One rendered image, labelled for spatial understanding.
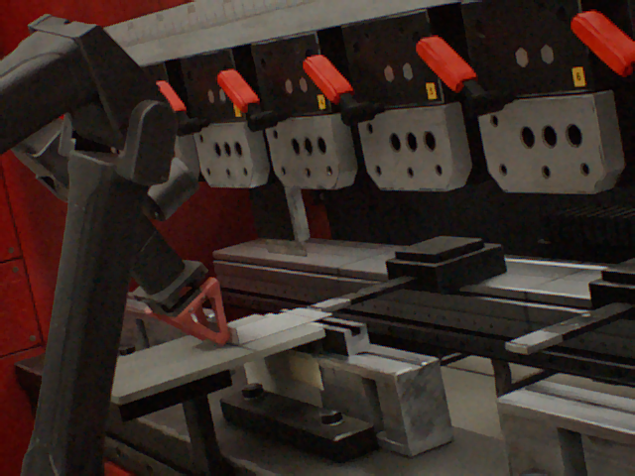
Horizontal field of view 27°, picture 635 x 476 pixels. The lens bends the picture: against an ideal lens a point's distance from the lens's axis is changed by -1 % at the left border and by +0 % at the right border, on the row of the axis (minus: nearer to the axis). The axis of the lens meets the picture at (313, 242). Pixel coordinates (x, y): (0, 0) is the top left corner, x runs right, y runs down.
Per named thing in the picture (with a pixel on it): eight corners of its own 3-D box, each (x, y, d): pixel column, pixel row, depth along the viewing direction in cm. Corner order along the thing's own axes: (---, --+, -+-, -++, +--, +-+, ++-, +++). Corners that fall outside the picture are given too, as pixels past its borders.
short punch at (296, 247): (261, 254, 164) (245, 180, 162) (275, 250, 165) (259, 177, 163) (299, 259, 155) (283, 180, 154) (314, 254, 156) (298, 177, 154)
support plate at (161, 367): (66, 382, 156) (64, 374, 156) (257, 321, 168) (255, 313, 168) (120, 406, 141) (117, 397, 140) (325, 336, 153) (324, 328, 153)
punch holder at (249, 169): (203, 186, 165) (176, 59, 162) (262, 172, 169) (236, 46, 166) (257, 187, 152) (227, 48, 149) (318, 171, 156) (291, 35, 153)
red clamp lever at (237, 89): (213, 69, 145) (255, 123, 139) (246, 62, 147) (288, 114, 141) (211, 82, 146) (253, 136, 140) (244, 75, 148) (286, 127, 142)
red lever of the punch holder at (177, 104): (146, 81, 162) (181, 129, 157) (176, 74, 164) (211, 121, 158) (145, 92, 163) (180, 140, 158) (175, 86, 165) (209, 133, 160)
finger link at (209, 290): (228, 318, 159) (182, 261, 156) (254, 323, 153) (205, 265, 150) (190, 357, 157) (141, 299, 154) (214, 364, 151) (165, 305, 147)
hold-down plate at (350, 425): (222, 419, 169) (217, 398, 168) (259, 407, 171) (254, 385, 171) (339, 464, 143) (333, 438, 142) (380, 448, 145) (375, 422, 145)
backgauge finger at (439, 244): (293, 318, 168) (285, 281, 167) (454, 266, 180) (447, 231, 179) (339, 328, 158) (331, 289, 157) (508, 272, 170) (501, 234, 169)
